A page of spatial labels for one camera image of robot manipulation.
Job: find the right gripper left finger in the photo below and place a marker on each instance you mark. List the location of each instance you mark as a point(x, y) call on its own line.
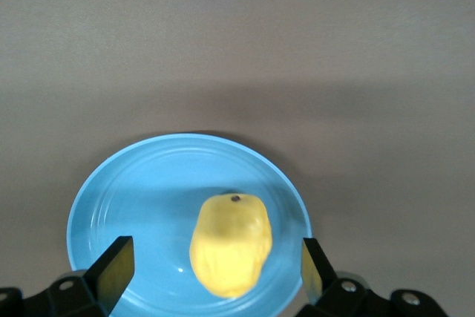
point(107, 276)

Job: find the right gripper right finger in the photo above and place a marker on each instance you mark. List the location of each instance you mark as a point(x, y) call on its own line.
point(323, 287)

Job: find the yellow potato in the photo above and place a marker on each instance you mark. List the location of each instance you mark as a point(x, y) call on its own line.
point(230, 246)

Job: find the blue round plate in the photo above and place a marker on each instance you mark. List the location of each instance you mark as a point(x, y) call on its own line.
point(156, 198)

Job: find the brown table cover sheet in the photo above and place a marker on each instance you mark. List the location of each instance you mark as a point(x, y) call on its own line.
point(222, 35)

